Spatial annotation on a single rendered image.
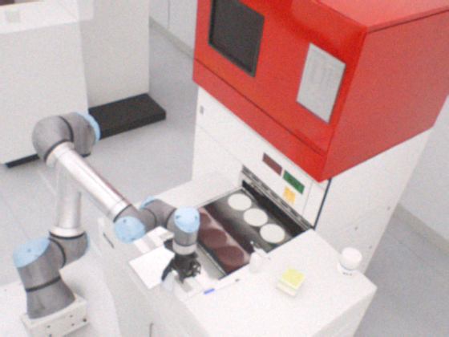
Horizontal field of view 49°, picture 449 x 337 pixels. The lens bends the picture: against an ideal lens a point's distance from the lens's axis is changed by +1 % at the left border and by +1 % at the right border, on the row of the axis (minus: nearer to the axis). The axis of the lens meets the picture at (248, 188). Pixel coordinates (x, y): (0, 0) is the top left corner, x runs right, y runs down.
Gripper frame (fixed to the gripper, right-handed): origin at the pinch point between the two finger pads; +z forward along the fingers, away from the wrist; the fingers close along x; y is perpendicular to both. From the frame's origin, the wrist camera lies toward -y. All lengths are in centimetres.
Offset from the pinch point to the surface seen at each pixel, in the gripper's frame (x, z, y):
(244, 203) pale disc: 48, 4, -21
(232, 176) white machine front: 58, 8, -41
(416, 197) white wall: 206, 71, -11
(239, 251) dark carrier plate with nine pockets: 29.4, 4.5, -1.2
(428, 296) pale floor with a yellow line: 164, 94, 38
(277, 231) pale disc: 49.7, 4.4, -0.8
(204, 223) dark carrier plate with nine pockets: 26.5, 4.5, -20.8
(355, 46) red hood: 53, -81, 7
